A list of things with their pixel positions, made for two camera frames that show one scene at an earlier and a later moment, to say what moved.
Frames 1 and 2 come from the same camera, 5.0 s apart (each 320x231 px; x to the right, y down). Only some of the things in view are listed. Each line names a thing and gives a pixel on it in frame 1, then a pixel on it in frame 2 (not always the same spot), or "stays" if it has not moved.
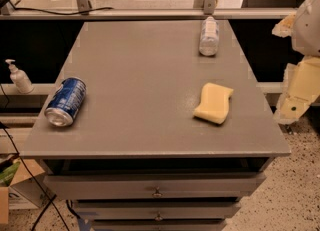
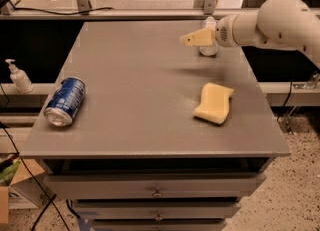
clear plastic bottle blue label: (209, 37) stays
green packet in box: (8, 174) stays
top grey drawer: (153, 185) stays
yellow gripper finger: (301, 88) → (227, 30)
